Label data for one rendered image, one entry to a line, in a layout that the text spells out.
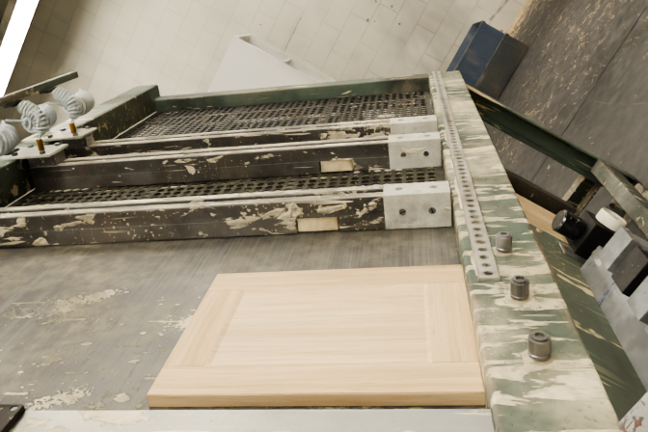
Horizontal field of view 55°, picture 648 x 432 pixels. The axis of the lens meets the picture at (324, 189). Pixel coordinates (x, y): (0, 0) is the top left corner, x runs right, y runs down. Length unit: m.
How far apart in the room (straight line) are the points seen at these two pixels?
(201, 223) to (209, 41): 5.12
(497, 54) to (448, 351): 4.46
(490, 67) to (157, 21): 3.22
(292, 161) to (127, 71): 5.13
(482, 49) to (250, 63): 1.83
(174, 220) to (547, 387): 0.81
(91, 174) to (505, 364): 1.26
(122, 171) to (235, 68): 3.22
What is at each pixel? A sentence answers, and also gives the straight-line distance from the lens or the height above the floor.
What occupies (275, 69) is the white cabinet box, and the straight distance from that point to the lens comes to 4.79.
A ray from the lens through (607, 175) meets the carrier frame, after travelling 2.47.
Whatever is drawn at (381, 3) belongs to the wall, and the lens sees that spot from 6.12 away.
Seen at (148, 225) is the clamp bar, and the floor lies 1.40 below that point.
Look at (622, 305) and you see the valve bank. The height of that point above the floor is 0.74.
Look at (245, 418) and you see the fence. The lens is 0.72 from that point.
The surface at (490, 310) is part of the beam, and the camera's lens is 0.84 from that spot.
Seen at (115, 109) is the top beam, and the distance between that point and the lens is 2.31.
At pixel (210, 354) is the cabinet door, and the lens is 0.87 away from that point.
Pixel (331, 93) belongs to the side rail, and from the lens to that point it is 2.43.
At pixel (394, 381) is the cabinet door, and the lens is 0.78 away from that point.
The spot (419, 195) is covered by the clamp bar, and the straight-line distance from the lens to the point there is 1.17.
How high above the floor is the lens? 1.20
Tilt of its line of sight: 4 degrees down
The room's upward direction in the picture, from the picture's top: 62 degrees counter-clockwise
